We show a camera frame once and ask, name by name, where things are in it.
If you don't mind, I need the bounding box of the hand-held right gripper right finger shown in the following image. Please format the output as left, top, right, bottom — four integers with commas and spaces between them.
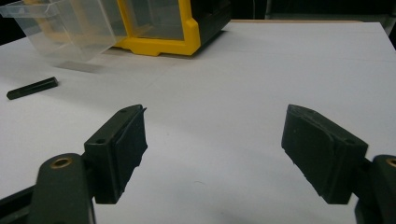
281, 104, 370, 205

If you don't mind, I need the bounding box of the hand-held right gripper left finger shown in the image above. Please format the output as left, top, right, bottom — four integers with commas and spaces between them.
83, 104, 149, 205

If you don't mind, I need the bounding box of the black bar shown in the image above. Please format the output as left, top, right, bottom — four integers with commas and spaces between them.
6, 77, 60, 101

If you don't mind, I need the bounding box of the clear plastic drawer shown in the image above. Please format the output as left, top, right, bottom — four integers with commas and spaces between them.
0, 0, 129, 64

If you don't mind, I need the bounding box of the yellow and black drawer cabinet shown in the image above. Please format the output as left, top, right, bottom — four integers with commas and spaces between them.
114, 0, 233, 57

